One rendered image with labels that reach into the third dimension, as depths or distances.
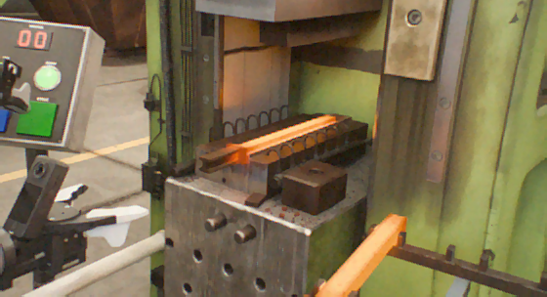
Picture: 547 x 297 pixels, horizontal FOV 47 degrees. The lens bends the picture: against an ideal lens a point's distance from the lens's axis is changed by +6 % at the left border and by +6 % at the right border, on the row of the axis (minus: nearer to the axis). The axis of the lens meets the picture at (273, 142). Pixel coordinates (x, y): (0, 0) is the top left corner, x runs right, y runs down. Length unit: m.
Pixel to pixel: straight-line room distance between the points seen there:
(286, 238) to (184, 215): 0.27
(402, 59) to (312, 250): 0.39
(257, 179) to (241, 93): 0.34
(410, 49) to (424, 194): 0.28
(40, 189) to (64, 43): 0.62
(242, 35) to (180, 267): 0.56
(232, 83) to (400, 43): 0.49
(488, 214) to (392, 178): 0.18
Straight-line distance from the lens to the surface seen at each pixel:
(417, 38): 1.11
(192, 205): 1.27
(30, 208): 0.92
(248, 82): 1.51
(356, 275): 0.85
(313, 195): 1.14
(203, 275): 1.32
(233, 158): 1.21
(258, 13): 1.14
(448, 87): 1.12
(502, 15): 1.09
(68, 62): 1.46
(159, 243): 1.66
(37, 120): 1.44
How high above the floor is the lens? 1.40
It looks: 18 degrees down
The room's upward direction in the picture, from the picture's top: 3 degrees clockwise
